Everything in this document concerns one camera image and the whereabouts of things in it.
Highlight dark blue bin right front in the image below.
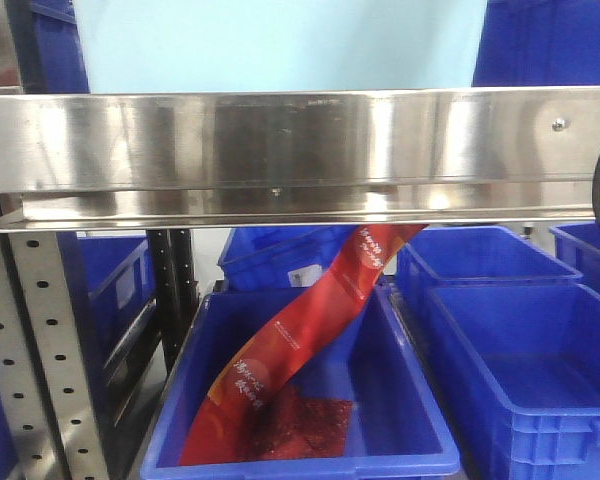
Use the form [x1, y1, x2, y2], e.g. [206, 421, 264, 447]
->
[424, 282, 600, 480]

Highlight dark blue bin tilted rear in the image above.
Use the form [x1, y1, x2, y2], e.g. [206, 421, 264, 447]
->
[218, 225, 357, 292]

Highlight dark blue bin with packaging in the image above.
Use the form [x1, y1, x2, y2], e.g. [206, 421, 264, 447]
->
[140, 287, 461, 479]

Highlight dark blue bin upper right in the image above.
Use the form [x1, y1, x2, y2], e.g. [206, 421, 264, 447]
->
[473, 1, 600, 87]

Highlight dark blue bin right rear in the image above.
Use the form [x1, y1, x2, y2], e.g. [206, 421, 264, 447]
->
[395, 226, 583, 316]

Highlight perforated steel shelf upright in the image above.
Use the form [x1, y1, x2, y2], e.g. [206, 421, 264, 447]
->
[0, 1, 121, 479]

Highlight dark blue bin upper left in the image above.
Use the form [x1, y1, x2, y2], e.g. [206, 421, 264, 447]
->
[29, 0, 89, 94]

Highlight right shelf steel front beam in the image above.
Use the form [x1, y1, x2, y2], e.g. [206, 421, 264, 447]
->
[0, 87, 600, 233]

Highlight dark blue bin far right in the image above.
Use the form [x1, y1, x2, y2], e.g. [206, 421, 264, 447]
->
[550, 222, 600, 294]

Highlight red snack packaging strip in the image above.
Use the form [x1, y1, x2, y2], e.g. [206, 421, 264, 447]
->
[178, 224, 425, 466]

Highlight light blue plastic bin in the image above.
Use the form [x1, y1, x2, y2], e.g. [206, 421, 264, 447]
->
[74, 1, 487, 93]

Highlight black perforated shelf upright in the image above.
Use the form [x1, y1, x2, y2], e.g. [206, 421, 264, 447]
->
[146, 228, 199, 373]

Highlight dark blue bin left shelf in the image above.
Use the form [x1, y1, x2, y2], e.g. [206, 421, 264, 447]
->
[54, 232, 157, 400]

